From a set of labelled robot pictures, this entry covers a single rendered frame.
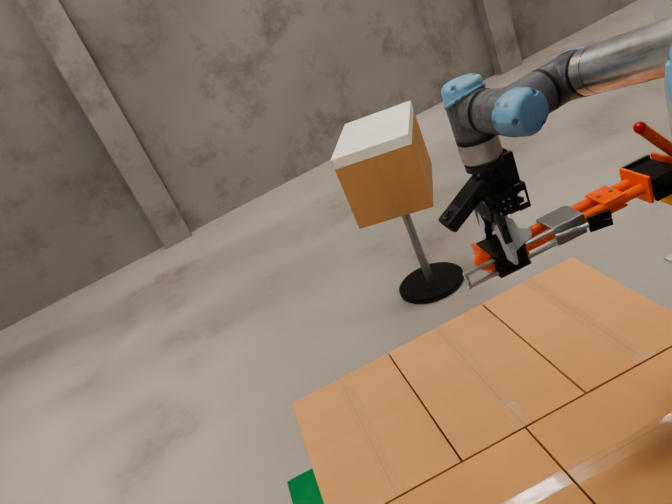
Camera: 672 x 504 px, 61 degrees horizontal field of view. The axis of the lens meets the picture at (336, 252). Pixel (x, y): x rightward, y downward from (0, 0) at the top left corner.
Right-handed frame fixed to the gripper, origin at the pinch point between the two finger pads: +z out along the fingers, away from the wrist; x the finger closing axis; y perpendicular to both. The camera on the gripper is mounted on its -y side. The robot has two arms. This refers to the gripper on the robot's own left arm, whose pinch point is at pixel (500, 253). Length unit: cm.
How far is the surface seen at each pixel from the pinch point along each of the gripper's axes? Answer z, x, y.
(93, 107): -34, 490, -159
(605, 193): -1.3, 0.9, 24.8
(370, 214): 53, 171, 2
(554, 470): 66, 2, -2
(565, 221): -1.4, -2.2, 13.7
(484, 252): -2.2, -0.8, -3.2
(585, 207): 0.1, 1.7, 20.5
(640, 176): -2.6, -1.2, 31.4
